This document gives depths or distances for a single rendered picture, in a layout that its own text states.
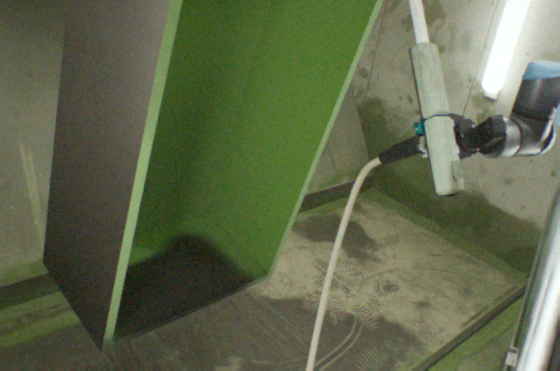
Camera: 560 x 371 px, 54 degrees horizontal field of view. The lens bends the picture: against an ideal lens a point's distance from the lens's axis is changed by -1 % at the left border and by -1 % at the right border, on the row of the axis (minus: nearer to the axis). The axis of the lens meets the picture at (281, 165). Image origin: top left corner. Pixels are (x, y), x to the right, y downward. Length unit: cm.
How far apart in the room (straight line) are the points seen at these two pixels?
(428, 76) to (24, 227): 165
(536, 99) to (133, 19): 85
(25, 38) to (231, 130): 103
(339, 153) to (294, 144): 170
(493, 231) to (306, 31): 192
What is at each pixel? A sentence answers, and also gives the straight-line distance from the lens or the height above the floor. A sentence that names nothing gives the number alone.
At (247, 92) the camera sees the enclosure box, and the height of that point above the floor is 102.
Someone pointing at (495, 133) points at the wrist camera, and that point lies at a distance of 116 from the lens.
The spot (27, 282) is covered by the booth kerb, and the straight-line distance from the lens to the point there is 229.
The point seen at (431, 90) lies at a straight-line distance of 112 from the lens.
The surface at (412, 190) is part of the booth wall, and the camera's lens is 335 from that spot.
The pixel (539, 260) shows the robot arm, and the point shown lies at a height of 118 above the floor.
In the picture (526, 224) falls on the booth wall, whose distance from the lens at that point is 306.
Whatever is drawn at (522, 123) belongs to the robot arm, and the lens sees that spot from 133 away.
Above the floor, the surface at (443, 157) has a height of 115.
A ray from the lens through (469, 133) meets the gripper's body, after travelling 121.
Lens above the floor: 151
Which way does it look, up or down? 24 degrees down
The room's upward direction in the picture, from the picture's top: 10 degrees clockwise
